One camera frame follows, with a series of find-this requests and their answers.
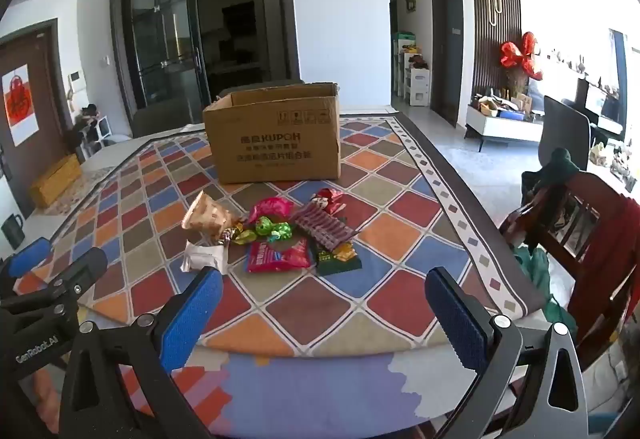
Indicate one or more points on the glass sliding door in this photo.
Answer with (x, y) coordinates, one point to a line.
(165, 44)

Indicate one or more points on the red cloth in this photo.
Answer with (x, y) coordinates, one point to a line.
(607, 259)

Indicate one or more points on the maroon striped snack packet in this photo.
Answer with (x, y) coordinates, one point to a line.
(322, 225)

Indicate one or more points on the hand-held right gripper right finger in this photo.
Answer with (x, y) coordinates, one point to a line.
(457, 319)

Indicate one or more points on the red and white door poster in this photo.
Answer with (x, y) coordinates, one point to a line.
(20, 104)

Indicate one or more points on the red and white candy packet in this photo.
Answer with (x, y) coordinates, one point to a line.
(327, 200)

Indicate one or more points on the dark green jug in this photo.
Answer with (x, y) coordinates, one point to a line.
(12, 230)

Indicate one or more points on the white low cabinet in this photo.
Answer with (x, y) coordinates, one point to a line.
(500, 130)

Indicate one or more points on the black monitor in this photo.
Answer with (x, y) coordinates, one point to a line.
(597, 99)

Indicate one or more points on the red wooden chair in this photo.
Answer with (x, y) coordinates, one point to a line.
(557, 239)

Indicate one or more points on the gold wall ornament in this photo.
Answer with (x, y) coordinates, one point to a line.
(494, 1)

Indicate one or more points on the white snack packet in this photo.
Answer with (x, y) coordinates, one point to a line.
(202, 258)

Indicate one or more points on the dark green cloth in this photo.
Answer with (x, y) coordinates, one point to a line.
(557, 166)

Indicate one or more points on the red snack packet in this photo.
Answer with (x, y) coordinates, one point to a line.
(277, 256)

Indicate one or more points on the small silver candy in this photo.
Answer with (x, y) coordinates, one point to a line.
(228, 237)

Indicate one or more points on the brown entrance door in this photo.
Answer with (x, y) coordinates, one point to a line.
(47, 154)

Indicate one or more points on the low white shoe rack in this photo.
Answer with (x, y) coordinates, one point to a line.
(97, 131)

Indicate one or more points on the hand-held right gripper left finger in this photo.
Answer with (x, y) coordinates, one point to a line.
(192, 319)

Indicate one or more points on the small yellow candy packet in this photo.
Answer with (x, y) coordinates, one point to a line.
(345, 251)

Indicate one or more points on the pile of small boxes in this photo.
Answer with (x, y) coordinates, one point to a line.
(500, 104)

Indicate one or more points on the yellow box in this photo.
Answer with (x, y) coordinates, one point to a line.
(55, 179)

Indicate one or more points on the dark hallway door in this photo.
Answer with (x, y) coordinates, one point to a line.
(447, 44)

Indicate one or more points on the colourful checked tablecloth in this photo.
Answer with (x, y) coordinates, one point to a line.
(400, 214)

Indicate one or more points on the white wall intercom panel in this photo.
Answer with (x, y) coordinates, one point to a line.
(76, 83)

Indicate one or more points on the red flower decoration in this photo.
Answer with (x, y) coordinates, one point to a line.
(511, 54)

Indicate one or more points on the green lollipop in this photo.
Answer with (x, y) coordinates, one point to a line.
(264, 225)
(281, 232)

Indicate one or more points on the white hallway shelf unit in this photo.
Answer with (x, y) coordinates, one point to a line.
(417, 84)

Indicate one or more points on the beige waffle snack packet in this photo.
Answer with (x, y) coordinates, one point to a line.
(207, 216)

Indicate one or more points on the pink snack packet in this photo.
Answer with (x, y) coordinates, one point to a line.
(272, 209)

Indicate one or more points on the green plastic bag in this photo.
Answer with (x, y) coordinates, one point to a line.
(542, 279)

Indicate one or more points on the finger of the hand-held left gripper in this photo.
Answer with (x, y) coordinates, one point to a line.
(30, 256)
(80, 271)

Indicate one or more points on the dark green snack packet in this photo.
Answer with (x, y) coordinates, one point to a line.
(332, 265)

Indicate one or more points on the yellow-green candy packet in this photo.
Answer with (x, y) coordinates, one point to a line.
(245, 237)

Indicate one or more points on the brown cardboard box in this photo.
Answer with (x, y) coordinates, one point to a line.
(275, 144)

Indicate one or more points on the small picture frame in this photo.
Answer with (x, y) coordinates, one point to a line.
(410, 2)

